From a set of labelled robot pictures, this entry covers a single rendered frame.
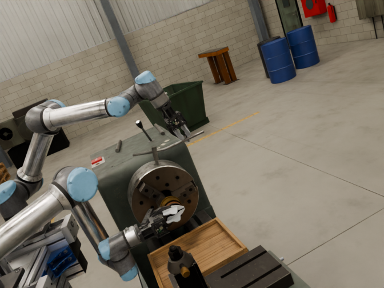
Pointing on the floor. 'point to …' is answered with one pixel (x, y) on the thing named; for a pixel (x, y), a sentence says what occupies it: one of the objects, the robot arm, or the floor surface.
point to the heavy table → (220, 65)
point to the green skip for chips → (181, 105)
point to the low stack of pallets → (3, 174)
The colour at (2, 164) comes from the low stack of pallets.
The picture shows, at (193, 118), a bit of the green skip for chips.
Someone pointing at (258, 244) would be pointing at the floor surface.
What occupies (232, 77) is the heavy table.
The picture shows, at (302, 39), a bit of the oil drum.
